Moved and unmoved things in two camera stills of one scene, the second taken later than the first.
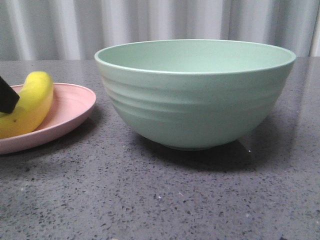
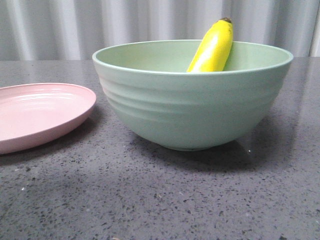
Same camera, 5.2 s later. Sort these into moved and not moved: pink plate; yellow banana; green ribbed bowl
Moved: yellow banana
Not moved: pink plate; green ribbed bowl
